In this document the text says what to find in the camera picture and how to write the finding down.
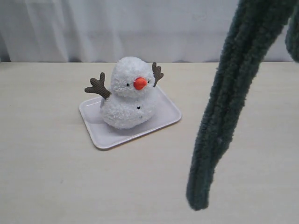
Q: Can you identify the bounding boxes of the white backdrop curtain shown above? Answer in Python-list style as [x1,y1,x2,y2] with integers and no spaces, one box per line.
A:
[0,0,297,63]

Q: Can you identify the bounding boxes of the white plush snowman toy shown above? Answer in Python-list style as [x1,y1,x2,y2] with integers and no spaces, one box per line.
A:
[84,56,164,129]

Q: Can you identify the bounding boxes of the white rectangular plastic tray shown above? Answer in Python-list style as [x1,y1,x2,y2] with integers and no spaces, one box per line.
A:
[78,86,182,151]

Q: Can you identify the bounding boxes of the green knitted scarf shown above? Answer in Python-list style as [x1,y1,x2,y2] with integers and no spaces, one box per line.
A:
[185,0,299,211]

